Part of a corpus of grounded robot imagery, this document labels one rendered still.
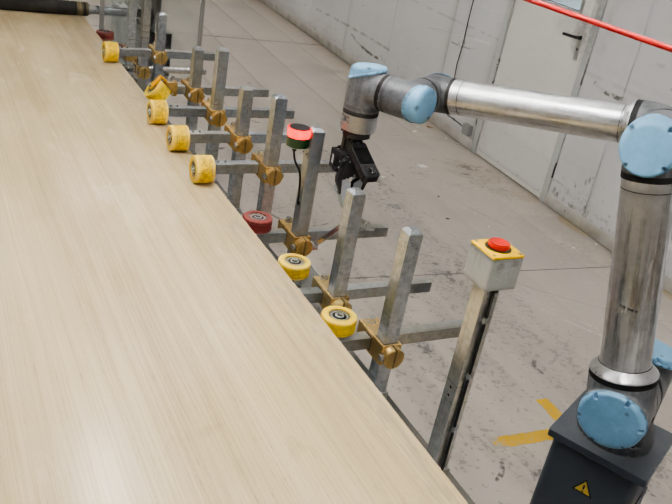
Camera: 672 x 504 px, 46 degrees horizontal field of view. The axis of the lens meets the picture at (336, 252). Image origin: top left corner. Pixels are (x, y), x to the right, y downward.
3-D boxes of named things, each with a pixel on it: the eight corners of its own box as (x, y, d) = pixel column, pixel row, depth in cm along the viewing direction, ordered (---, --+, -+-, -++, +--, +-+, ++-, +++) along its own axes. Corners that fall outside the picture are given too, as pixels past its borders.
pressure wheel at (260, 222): (261, 245, 220) (266, 207, 215) (271, 258, 213) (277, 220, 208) (234, 246, 216) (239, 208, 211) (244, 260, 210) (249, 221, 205)
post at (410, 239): (372, 406, 186) (415, 223, 166) (379, 415, 184) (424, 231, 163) (360, 408, 185) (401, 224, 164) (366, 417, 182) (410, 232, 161)
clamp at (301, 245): (292, 234, 224) (294, 218, 222) (311, 256, 213) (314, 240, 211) (274, 235, 221) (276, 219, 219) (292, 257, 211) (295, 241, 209)
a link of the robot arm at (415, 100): (445, 84, 189) (401, 70, 194) (423, 90, 180) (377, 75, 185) (436, 121, 193) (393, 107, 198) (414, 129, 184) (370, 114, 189)
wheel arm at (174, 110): (290, 116, 287) (291, 106, 286) (294, 119, 285) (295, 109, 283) (154, 113, 265) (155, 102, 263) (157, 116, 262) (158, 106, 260)
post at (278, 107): (262, 244, 242) (283, 92, 222) (266, 249, 240) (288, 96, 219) (251, 244, 241) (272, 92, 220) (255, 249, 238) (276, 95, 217)
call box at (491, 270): (491, 274, 147) (502, 237, 144) (514, 293, 142) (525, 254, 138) (460, 276, 144) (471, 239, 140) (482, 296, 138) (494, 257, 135)
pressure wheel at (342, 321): (319, 342, 180) (327, 299, 175) (352, 352, 179) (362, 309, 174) (309, 360, 173) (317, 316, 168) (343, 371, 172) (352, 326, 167)
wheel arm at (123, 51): (224, 59, 346) (225, 51, 344) (226, 62, 343) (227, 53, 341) (108, 53, 323) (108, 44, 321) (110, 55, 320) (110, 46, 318)
